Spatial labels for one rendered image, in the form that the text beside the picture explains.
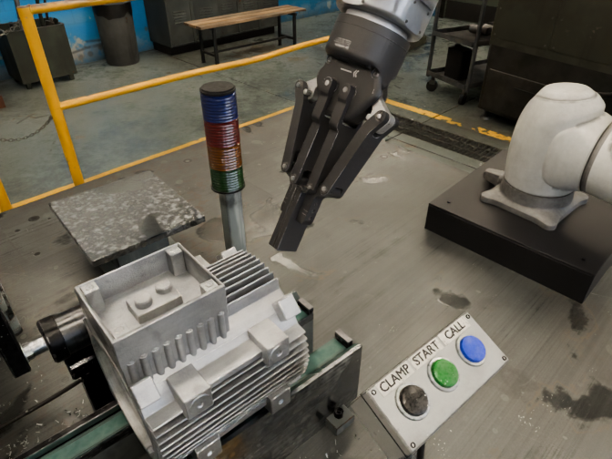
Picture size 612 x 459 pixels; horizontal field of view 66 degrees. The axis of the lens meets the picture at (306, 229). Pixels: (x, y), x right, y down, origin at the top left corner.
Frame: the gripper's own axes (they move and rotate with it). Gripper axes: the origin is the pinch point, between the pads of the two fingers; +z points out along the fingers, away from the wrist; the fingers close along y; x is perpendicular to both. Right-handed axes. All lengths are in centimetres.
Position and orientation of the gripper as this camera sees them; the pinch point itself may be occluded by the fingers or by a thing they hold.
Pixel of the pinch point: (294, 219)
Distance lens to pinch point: 49.9
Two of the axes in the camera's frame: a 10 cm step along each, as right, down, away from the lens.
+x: 6.6, 0.9, 7.5
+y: 6.4, 4.4, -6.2
